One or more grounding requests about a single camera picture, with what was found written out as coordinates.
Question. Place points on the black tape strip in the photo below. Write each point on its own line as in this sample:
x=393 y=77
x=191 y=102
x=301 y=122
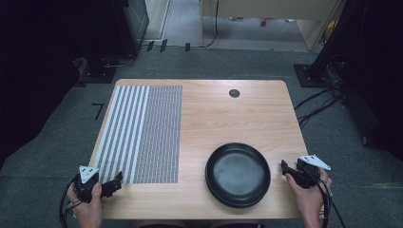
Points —
x=187 y=47
x=150 y=46
x=163 y=45

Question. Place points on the black table grommet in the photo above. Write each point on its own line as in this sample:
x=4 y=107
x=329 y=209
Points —
x=234 y=93

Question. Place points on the striped grey white placemat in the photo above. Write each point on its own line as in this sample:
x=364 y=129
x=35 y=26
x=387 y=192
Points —
x=145 y=133

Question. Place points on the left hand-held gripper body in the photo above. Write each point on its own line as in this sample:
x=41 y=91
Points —
x=86 y=185

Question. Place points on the light wooden desk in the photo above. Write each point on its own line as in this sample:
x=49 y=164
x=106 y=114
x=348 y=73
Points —
x=269 y=8

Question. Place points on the small red object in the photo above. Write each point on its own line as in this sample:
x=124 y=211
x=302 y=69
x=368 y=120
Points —
x=263 y=22

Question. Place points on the dark curtain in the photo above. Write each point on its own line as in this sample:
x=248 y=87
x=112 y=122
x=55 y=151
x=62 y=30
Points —
x=377 y=69
x=34 y=72

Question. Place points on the person's left hand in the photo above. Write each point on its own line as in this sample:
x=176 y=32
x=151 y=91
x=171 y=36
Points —
x=87 y=205

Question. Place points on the black stand base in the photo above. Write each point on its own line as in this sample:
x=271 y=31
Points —
x=309 y=76
x=98 y=72

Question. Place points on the yellow object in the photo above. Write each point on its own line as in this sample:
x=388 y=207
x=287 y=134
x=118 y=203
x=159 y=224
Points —
x=330 y=30

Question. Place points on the black round plate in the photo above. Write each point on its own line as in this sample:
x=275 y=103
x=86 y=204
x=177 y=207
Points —
x=238 y=172
x=221 y=201

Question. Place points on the person's right hand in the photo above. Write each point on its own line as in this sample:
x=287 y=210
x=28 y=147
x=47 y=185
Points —
x=309 y=199

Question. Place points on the dark equipment cabinet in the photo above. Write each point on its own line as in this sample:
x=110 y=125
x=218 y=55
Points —
x=133 y=22

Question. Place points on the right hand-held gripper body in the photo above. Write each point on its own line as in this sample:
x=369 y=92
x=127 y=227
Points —
x=309 y=172

